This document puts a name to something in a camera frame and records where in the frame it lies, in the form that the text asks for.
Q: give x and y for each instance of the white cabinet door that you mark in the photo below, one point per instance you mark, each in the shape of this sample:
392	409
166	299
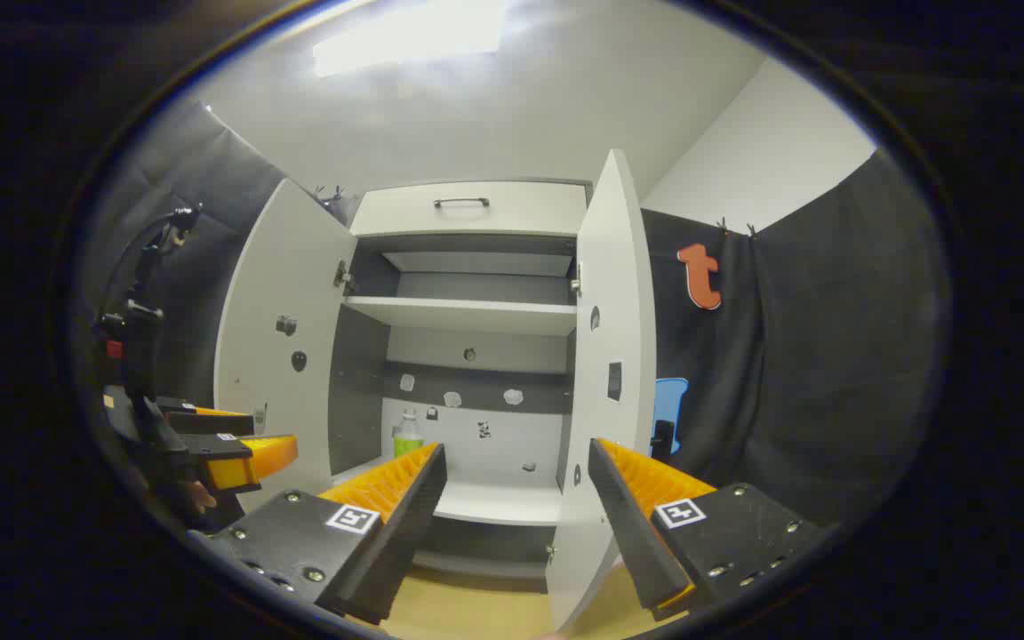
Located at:
614	267
281	267

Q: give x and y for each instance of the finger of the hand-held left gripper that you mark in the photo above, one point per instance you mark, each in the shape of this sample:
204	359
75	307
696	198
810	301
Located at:
250	458
210	423

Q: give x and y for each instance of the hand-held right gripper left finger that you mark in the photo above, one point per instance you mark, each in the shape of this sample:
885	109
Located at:
392	524

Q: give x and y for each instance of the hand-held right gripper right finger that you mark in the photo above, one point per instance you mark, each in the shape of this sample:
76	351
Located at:
632	524

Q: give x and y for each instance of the white cabinet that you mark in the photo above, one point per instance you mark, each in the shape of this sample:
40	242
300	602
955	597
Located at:
476	498

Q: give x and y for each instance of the metal door hinge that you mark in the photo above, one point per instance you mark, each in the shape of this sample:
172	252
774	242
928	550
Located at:
343	278
575	280

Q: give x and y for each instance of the white drawer front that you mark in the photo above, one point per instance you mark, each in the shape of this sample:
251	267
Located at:
521	213

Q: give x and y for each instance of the clear bottle with green liquid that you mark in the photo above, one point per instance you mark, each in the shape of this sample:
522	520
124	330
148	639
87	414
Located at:
407	440

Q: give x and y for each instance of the black backdrop cloth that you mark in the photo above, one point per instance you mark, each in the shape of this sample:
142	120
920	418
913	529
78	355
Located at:
201	196
814	356

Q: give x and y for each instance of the ceiling light panel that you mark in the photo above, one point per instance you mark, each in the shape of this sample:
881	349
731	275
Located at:
405	36

